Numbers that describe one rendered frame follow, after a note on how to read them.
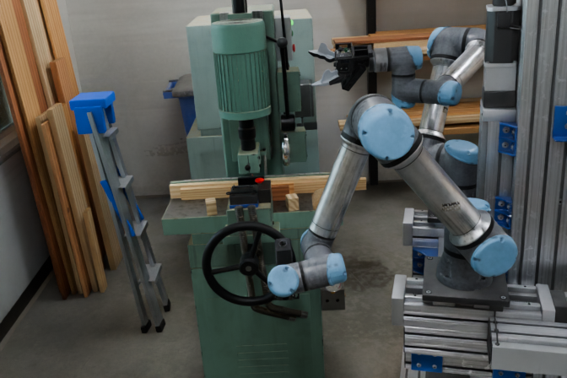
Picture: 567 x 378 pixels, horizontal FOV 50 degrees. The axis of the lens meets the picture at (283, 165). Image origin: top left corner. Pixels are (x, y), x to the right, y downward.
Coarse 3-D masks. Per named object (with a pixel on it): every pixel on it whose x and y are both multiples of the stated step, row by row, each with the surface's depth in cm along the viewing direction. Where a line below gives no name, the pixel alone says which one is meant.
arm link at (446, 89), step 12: (468, 36) 211; (480, 36) 207; (468, 48) 204; (480, 48) 203; (456, 60) 197; (468, 60) 196; (480, 60) 200; (444, 72) 192; (456, 72) 190; (468, 72) 193; (432, 84) 186; (444, 84) 183; (456, 84) 182; (420, 96) 188; (432, 96) 185; (444, 96) 183; (456, 96) 184
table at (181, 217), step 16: (176, 208) 208; (192, 208) 207; (224, 208) 205; (304, 208) 201; (176, 224) 201; (192, 224) 201; (208, 224) 201; (224, 224) 201; (288, 224) 201; (304, 224) 201; (224, 240) 192; (272, 240) 192
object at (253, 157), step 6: (258, 144) 215; (240, 150) 209; (252, 150) 208; (258, 150) 209; (240, 156) 205; (246, 156) 205; (252, 156) 205; (258, 156) 207; (240, 162) 206; (246, 162) 206; (252, 162) 206; (258, 162) 206; (240, 168) 207; (252, 168) 206; (258, 168) 207
